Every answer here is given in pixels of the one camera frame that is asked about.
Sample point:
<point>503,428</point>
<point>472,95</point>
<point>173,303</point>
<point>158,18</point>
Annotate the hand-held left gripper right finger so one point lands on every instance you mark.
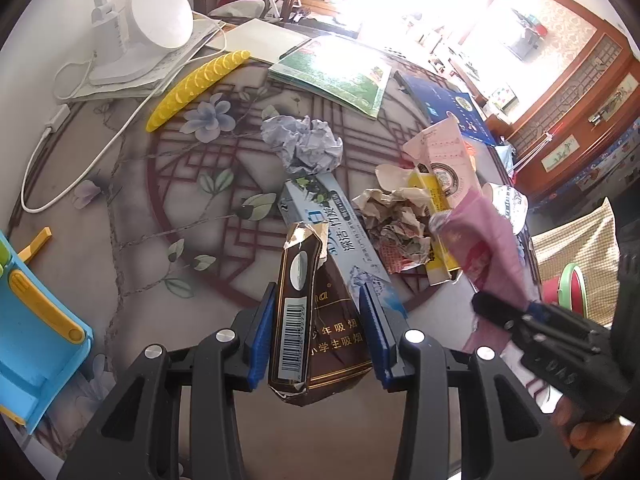
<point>377,345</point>

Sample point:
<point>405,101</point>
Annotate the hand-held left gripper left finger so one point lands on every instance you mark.
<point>257,345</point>

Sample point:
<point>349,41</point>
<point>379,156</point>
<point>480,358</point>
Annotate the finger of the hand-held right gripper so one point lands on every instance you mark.
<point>500,310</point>

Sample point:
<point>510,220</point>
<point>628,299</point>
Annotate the brown cigarette pack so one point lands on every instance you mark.
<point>295,310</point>

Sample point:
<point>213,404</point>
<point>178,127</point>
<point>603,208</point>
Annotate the red bucket with green rim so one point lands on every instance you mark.
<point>555,294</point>

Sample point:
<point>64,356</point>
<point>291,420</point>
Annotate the pink plastic bag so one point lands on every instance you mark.
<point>480,250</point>

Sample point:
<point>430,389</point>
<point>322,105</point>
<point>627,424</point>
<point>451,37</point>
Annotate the pink carton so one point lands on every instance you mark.
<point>440,145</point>

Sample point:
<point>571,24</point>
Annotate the person's right hand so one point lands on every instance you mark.
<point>595,440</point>

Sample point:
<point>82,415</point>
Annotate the yellow box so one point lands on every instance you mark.
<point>441,261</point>

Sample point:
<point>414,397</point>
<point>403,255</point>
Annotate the white printed wrapper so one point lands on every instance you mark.
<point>506,205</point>

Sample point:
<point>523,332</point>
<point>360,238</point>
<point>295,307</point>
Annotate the checked cloth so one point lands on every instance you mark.
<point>580,240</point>

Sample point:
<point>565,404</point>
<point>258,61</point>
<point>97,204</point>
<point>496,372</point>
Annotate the crumpled printed paper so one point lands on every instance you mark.
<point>400,230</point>

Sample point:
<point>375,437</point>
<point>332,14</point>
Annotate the light blue toothpaste box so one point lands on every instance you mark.
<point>345,230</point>

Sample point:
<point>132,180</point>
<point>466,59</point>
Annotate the cream crumpled paper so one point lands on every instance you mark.
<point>392,175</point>

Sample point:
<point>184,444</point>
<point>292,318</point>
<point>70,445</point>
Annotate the grey crumpled paper ball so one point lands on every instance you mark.
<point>305,145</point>

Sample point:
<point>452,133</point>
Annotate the blue book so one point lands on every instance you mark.
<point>440,100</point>

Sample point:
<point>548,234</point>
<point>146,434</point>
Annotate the blue plastic toy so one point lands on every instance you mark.
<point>35,350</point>

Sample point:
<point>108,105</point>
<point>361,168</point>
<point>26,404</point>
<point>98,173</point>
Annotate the wooden cabinet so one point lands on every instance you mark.
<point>575,90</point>

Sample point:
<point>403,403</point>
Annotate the yellow plastic piece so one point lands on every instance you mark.
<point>35,245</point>

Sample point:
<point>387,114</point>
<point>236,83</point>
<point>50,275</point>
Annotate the green book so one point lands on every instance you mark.
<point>345,80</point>

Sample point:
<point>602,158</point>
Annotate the yellow curved plastic toy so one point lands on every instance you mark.
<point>195,82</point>

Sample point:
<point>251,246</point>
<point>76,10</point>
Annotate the stack of papers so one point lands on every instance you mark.
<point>175,60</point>

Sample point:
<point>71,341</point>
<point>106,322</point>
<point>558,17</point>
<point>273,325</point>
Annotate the white power adapter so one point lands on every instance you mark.
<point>56,120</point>

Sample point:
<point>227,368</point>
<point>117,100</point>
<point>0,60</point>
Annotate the white pad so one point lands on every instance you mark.
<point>260,37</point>

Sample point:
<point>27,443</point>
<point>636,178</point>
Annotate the white cushion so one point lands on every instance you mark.
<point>240,9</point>

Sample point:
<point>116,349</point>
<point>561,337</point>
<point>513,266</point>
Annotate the white desk lamp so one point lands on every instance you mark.
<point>155,22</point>

